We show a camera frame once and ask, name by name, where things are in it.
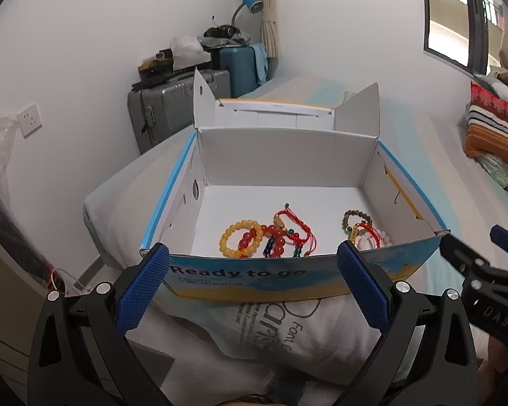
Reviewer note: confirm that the person's right hand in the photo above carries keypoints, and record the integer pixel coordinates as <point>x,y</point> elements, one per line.
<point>496,361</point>

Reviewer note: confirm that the sky print cardboard box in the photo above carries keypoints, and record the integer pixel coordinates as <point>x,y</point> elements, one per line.
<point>279,165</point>

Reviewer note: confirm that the teal suitcase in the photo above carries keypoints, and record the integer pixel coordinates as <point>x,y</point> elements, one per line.
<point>237,67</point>

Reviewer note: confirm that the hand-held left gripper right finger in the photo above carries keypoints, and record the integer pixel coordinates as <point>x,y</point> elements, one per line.
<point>362,283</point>

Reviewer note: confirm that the teal cloth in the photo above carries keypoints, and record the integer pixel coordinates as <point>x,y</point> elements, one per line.
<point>260,63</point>

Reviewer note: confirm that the beige curtain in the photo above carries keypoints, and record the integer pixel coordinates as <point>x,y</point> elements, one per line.
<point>269,8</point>

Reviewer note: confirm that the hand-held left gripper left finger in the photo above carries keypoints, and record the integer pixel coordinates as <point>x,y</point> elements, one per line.
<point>142,287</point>

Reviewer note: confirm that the white plastic bag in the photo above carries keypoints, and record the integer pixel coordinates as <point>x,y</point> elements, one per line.
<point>188,50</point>

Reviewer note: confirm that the blue desk lamp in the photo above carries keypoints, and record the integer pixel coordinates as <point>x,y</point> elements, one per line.
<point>252,4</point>

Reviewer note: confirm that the black bag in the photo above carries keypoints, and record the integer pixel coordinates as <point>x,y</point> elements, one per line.
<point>222,32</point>

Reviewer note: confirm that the striped folded blankets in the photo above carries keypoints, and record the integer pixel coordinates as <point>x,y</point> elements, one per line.
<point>497,122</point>

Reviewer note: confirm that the window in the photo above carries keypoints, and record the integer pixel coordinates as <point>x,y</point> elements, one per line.
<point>448,12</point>

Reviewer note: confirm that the dark brown bundle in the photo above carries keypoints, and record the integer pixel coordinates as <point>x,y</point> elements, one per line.
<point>154,67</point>

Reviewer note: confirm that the white wall socket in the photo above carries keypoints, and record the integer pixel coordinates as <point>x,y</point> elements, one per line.
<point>29,119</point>

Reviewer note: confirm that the floral blanket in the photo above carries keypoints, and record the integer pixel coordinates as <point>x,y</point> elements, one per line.
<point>506,177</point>

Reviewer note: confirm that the grey suitcase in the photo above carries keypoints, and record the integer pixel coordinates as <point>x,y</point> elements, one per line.
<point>165,110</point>

